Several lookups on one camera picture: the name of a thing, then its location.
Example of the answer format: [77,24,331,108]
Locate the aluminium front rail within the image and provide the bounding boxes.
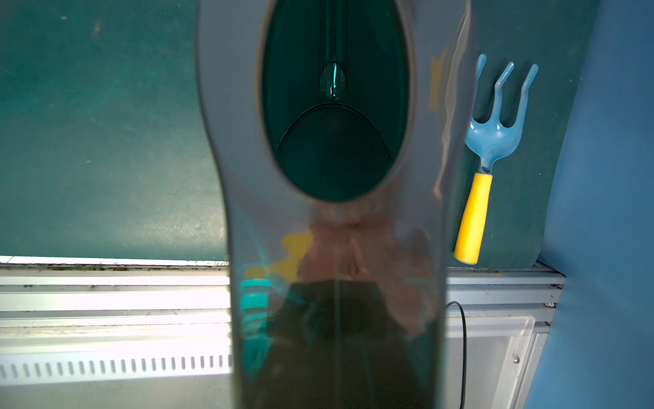
[1,257,565,388]

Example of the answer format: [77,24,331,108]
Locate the blue yellow garden fork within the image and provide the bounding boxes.
[454,61,539,265]

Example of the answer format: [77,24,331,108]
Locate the dark green watering can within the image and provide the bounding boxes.
[197,1,477,408]

